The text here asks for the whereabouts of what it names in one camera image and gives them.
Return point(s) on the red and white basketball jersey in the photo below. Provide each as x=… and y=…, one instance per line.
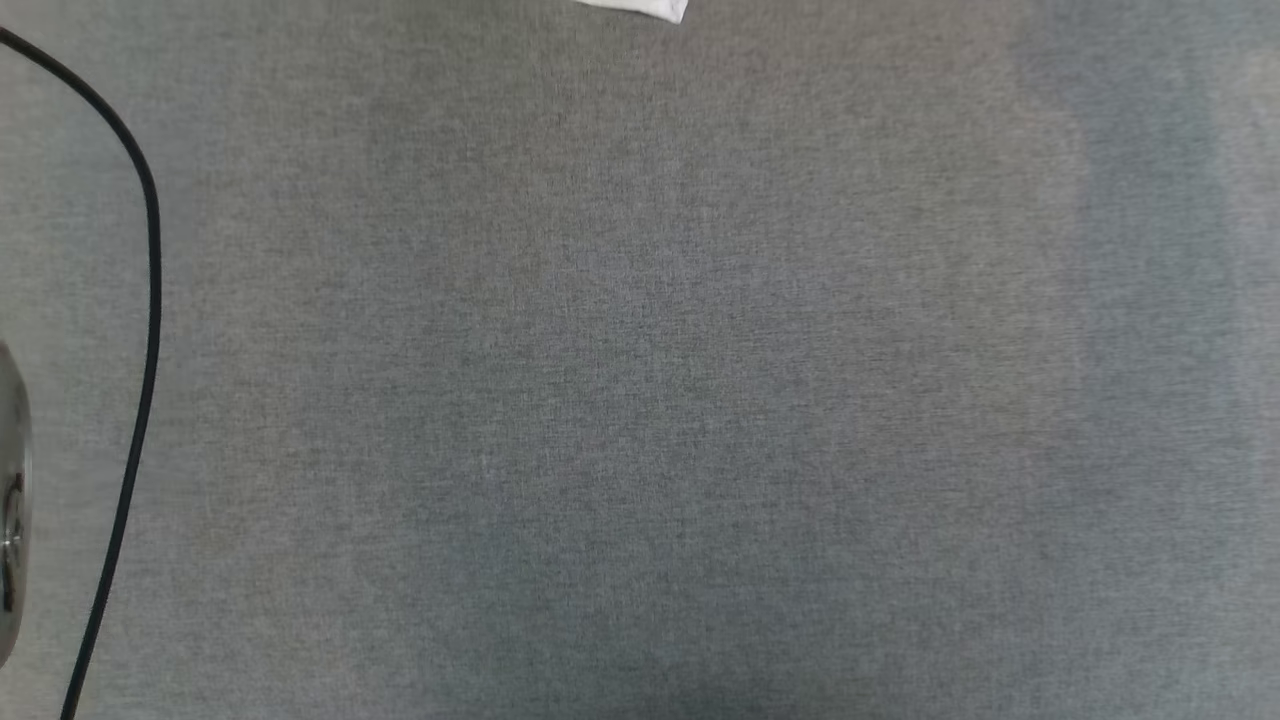
x=650, y=6

